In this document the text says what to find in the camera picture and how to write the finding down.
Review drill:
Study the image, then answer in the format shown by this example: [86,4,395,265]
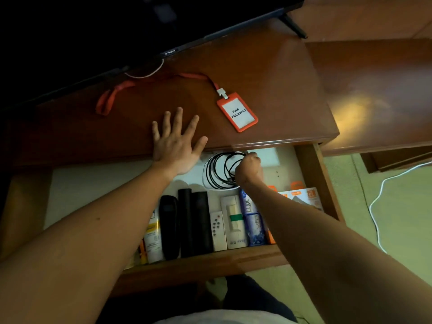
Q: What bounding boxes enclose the orange badge holder with lanyard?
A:
[95,72,259,133]

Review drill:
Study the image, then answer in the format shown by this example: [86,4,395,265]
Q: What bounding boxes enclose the stack of paper cups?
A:
[123,252,140,270]

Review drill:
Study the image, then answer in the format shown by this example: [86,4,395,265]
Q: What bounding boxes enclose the thin white cable under television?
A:
[124,58,165,79]

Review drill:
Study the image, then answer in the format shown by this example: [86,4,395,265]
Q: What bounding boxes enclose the yellow glue stick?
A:
[138,238,149,266]

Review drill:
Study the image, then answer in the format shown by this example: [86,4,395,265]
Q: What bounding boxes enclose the black remote control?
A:
[191,191,214,256]

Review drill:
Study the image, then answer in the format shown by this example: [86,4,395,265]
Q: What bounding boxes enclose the person's right forearm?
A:
[241,180,432,324]

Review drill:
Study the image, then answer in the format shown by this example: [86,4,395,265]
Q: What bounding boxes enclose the white and yellow cream tube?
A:
[143,209,165,264]

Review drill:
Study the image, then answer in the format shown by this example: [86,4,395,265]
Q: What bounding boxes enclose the person's white shirt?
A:
[153,309,297,324]

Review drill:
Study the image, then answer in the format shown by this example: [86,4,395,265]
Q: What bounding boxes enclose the black flat television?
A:
[0,0,308,108]

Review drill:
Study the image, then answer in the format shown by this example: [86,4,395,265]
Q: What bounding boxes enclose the low wooden side desk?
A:
[305,38,432,174]

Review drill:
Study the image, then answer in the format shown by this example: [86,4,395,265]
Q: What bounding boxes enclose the white power cable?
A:
[368,161,432,254]

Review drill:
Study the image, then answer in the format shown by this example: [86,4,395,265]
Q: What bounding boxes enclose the orange and white charger box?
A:
[278,180,324,212]
[265,185,279,245]

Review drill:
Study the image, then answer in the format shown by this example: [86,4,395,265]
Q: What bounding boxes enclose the wooden drawer with white bottom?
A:
[0,143,346,296]

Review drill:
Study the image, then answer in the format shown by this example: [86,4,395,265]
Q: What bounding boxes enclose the white remote control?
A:
[209,211,228,252]

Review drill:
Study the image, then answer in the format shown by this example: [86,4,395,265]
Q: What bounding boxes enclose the white box with green stripe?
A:
[220,194,249,250]

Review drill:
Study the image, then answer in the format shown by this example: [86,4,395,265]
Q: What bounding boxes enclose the person's left forearm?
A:
[0,162,176,324]

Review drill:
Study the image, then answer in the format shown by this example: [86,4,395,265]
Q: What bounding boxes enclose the person's right hand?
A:
[234,151,265,189]

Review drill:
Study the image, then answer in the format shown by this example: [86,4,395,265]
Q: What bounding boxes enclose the person's dark trousers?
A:
[96,274,299,324]

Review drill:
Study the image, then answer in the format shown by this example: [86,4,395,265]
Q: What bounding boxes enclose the black and white cable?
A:
[202,151,249,191]

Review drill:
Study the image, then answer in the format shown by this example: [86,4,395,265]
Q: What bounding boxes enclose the person's left hand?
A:
[151,107,209,176]

